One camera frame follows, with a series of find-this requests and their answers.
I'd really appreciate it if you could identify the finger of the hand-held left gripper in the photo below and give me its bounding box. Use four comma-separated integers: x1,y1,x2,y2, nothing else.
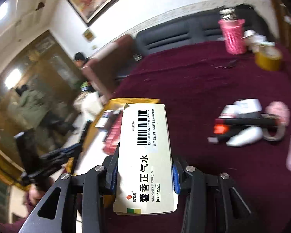
40,144,83,168

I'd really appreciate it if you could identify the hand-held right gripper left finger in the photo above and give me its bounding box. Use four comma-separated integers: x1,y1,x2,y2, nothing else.
17,143,120,233

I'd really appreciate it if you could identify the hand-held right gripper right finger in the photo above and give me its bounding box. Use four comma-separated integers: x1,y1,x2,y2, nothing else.
172,156,255,233

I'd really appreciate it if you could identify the white green medicine box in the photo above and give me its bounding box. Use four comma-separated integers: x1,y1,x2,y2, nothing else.
113,103,178,216

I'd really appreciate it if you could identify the gold cardboard box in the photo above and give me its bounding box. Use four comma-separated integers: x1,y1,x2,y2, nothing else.
65,98,161,208

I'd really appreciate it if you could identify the white plastic bottle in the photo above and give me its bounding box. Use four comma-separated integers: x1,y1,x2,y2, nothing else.
227,127,265,147

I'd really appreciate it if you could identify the black stick with red end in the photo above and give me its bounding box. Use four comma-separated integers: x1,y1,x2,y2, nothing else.
207,116,277,143

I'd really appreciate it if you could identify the person's left forearm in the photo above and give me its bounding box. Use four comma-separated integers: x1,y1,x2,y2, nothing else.
0,220,28,233

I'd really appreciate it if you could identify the person's left hand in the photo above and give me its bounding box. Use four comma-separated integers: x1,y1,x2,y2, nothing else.
27,175,54,209

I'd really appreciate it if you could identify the red pouch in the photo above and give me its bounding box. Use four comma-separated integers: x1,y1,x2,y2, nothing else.
102,115,123,155

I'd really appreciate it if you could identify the blue white small box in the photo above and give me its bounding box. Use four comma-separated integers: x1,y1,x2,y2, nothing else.
96,110,115,130

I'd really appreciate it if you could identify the white plastic bag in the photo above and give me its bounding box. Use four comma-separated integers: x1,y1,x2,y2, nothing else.
74,92,105,117

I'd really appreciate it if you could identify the wooden glass cabinet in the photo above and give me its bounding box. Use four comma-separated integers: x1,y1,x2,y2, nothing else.
0,30,88,192

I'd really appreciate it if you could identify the maroon table cloth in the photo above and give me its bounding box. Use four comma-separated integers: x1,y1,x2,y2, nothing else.
75,40,291,233

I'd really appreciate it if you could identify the white flat box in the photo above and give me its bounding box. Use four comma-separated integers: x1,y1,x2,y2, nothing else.
219,99,262,120

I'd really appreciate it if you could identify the brown armchair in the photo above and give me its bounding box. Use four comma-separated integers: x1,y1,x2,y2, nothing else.
81,34,136,100

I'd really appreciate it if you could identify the pink fluffy item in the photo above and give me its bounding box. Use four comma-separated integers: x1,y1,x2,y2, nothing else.
264,101,290,127

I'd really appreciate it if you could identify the small black object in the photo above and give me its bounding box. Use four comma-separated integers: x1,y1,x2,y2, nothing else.
215,59,238,69

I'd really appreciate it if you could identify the black leather sofa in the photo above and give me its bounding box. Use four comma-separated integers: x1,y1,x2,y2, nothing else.
115,5,279,79

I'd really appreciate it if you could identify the yellow tape roll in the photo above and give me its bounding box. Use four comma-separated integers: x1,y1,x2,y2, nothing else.
255,44,283,72

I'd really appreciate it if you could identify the pink woven basket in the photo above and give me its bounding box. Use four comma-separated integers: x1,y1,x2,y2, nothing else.
218,19,246,55

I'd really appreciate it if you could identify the white items pile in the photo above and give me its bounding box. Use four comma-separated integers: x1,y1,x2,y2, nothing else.
242,30,275,52

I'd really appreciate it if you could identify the metal-topped jar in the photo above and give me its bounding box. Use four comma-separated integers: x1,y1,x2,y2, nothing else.
219,8,236,21

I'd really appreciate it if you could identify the small gold wall plaque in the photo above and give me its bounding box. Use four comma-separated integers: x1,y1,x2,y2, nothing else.
83,28,97,41

